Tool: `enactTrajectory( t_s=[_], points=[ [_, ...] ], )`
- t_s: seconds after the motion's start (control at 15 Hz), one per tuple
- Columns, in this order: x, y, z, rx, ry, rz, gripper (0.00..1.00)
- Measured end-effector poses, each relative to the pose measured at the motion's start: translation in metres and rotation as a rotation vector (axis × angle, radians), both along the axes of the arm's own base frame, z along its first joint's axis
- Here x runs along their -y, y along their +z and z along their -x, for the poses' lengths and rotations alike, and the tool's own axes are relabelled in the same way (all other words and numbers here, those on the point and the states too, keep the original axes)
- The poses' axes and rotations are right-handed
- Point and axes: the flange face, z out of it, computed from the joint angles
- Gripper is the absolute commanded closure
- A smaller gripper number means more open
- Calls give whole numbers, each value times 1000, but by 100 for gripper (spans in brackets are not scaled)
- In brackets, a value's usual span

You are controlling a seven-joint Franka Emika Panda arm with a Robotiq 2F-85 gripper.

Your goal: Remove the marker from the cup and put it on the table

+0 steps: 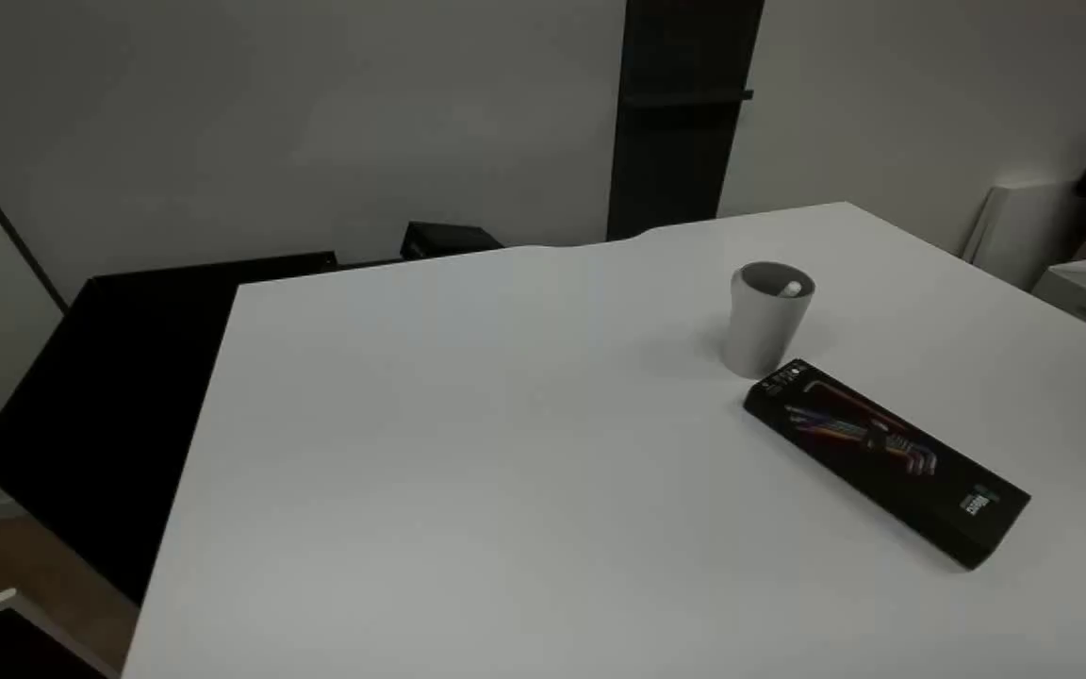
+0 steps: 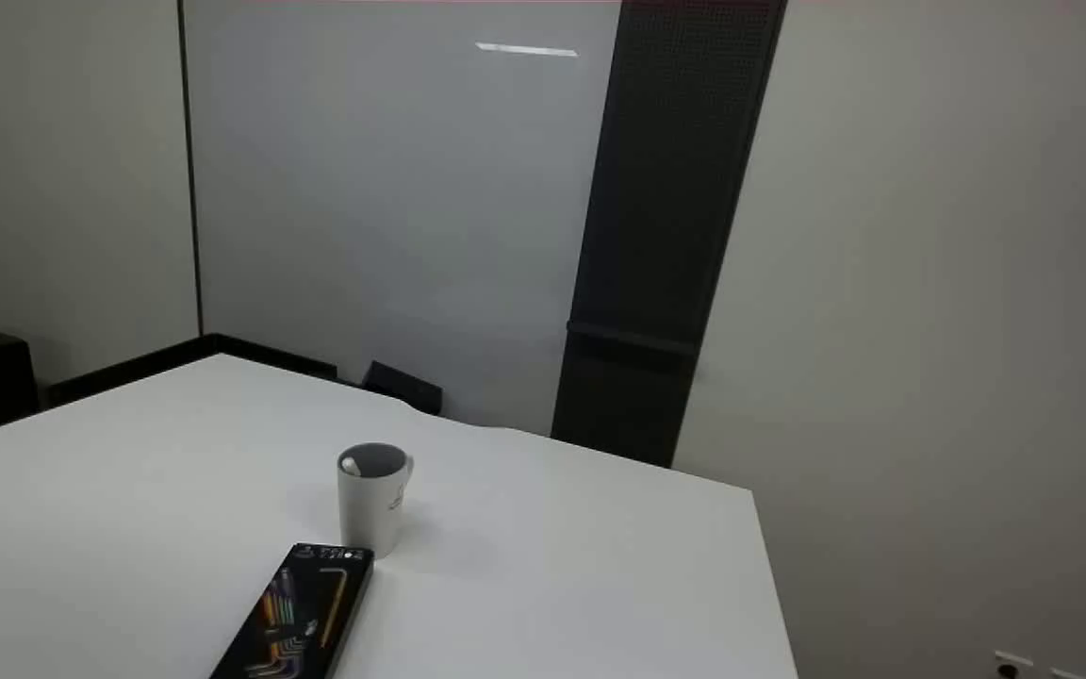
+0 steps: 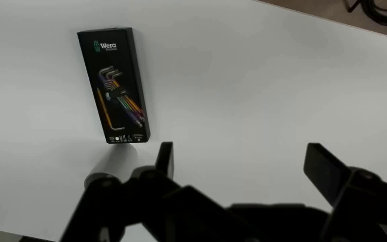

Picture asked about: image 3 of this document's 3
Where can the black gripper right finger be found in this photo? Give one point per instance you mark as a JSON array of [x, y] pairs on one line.
[[325, 172]]

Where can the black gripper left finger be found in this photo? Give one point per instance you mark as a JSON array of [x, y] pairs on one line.
[[165, 161]]

